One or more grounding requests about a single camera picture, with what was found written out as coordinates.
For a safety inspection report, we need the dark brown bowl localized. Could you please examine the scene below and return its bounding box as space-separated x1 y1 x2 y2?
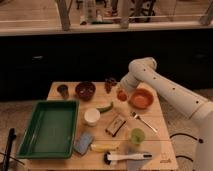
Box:
75 81 96 101

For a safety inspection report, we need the red orange apple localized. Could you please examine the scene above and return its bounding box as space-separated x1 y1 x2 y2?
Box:
117 90 127 101

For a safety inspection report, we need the blue sponge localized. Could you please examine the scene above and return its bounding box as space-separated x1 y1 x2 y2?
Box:
74 132 94 155

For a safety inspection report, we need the white handled brush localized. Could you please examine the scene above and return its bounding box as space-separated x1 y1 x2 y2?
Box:
103 152 152 165

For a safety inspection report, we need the black stand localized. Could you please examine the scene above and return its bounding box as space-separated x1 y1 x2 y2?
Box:
0 128 21 171

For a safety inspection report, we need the dark metal cup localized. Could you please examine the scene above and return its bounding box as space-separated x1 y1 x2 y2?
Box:
57 84 69 99

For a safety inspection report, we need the green plastic cup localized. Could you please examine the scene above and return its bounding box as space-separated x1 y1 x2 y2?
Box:
130 128 145 145

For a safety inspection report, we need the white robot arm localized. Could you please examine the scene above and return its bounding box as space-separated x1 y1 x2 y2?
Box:
117 57 213 171

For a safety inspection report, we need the black white eraser block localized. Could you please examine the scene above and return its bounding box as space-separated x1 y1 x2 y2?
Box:
105 115 126 137

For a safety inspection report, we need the orange plastic bowl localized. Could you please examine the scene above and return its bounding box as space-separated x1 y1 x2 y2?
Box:
129 88 154 109

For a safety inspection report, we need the white paper cup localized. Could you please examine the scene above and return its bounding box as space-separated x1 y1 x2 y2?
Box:
84 108 100 126

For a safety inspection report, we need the metal fork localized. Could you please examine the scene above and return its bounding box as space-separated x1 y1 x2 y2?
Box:
131 112 157 133

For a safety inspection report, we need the black cable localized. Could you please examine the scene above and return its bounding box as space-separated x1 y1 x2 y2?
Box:
169 132 201 171

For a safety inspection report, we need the grey cloth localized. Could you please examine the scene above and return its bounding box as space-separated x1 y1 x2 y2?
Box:
126 151 152 171

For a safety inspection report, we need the yellow banana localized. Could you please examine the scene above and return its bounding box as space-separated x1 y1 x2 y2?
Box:
90 143 118 152

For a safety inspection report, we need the green plastic tray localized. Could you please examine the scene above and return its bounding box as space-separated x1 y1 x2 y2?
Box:
17 100 79 159

